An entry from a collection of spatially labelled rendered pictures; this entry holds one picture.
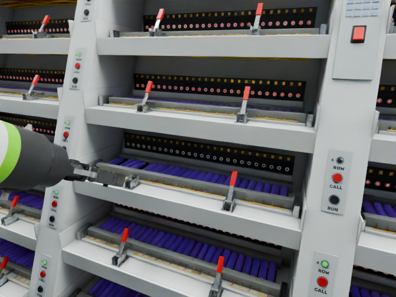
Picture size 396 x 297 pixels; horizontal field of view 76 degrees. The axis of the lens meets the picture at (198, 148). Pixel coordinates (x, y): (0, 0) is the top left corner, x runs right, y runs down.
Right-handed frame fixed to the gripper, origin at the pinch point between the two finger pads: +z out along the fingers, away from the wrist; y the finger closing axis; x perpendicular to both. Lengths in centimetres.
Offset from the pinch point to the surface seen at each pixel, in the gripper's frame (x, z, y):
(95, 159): 4.5, 13.2, -17.7
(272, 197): 3.9, 12.5, 35.7
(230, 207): -0.6, 6.9, 27.5
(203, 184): 3.4, 12.2, 18.4
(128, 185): -0.8, 8.9, -0.8
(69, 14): 61, 16, -54
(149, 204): -4.3, 8.2, 7.0
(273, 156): 15.0, 19.4, 34.1
